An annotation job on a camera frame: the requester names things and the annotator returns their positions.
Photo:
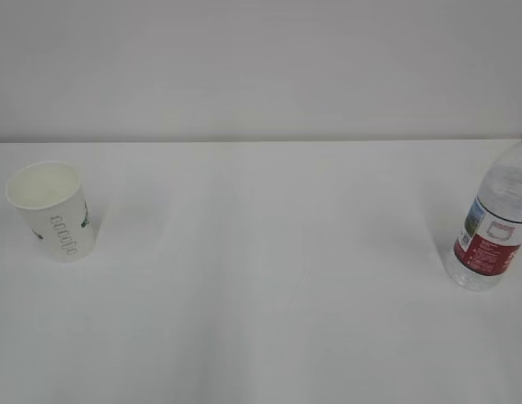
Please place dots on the white paper coffee cup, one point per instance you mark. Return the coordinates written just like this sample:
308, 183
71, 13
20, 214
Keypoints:
49, 197

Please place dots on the clear plastic water bottle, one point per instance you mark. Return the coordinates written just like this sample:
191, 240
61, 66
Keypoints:
492, 232

